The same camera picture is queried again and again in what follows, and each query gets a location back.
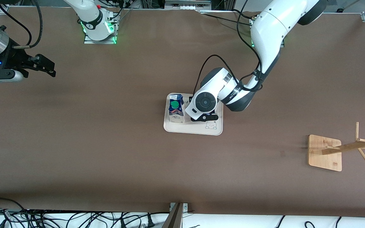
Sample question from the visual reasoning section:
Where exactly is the blue white milk carton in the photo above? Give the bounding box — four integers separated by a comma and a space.
169, 94, 185, 123

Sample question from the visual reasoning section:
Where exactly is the white tray with bear print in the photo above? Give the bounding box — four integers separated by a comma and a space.
163, 92, 223, 136

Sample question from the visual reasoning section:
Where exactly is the aluminium profile bar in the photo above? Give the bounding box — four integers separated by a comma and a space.
162, 203, 189, 228

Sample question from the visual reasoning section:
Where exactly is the metal box with connectors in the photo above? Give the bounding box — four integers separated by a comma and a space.
165, 0, 212, 12

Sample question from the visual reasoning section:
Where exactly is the wooden mug rack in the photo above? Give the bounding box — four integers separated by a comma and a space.
308, 122, 365, 172

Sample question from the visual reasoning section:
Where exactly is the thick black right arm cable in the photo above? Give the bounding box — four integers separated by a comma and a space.
0, 0, 43, 49

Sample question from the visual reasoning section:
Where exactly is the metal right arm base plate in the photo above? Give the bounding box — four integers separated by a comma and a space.
84, 8, 118, 45

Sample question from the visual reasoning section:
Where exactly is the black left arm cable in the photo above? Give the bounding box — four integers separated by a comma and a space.
194, 0, 264, 95

